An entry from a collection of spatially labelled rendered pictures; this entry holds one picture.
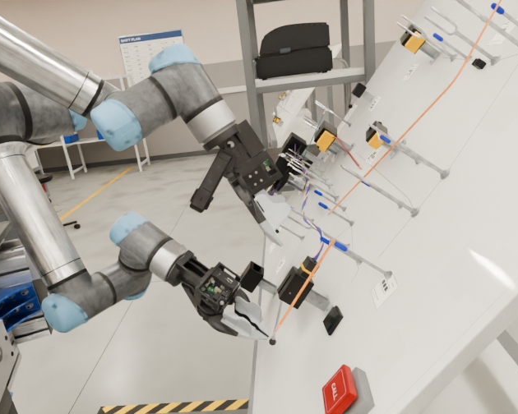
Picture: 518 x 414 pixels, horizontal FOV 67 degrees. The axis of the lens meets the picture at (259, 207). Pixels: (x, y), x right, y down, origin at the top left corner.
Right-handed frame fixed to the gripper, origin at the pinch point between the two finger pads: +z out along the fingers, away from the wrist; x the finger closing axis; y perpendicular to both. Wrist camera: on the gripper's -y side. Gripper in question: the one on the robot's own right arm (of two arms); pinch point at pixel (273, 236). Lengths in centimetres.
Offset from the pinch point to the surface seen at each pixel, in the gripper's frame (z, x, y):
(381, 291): 12.3, -13.6, 10.0
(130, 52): -258, 737, -94
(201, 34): -209, 729, 39
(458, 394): 53, 5, 13
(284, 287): 8.7, -1.4, -3.5
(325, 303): 15.4, -1.4, 1.1
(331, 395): 14.6, -24.4, -3.0
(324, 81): -17, 86, 41
